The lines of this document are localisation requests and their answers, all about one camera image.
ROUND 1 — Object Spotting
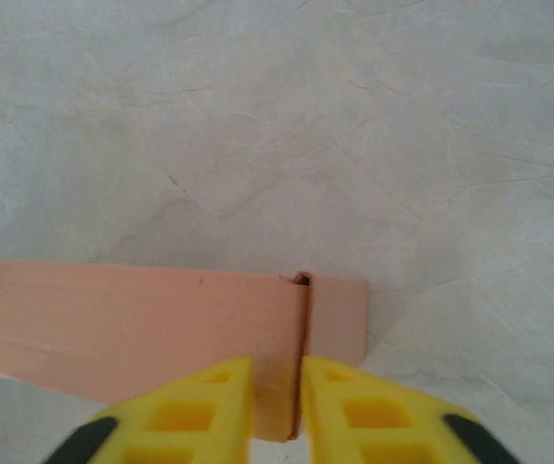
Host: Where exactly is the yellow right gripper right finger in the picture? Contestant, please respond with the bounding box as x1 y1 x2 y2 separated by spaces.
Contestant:
300 355 523 464

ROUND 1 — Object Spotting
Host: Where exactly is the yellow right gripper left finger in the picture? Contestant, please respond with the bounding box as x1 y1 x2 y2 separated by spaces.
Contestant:
39 356 257 464

